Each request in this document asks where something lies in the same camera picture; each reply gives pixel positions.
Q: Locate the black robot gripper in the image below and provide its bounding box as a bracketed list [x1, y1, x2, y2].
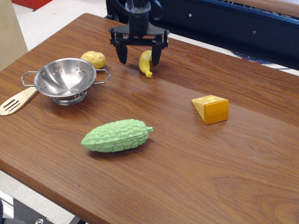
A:
[109, 11, 169, 66]

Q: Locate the yellow toy banana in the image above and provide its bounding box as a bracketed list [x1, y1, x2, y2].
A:
[139, 50, 152, 78]

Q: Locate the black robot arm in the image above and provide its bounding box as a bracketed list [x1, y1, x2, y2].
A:
[109, 0, 169, 66]

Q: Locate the steel colander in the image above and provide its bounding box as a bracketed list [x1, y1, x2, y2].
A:
[21, 58, 111, 105]

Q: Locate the yellow toy potato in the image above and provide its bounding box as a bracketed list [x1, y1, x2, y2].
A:
[81, 51, 106, 70]

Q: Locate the green toy bitter gourd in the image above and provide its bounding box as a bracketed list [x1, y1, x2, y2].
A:
[81, 119, 154, 153]

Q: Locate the orange toy cheese wedge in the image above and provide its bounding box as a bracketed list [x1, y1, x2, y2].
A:
[191, 95, 229, 125]

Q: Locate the red crate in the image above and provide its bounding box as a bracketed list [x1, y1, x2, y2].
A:
[11, 0, 52, 10]

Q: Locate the light wooden panel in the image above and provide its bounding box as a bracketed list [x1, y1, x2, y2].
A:
[0, 0, 28, 70]

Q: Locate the wooden slotted spatula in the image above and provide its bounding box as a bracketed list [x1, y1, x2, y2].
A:
[0, 87, 38, 116]

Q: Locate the dark blue metal frame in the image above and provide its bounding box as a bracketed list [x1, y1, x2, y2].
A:
[106, 0, 299, 70]

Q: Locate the metal table mount bracket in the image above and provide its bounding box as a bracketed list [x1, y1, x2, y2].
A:
[0, 190, 85, 224]

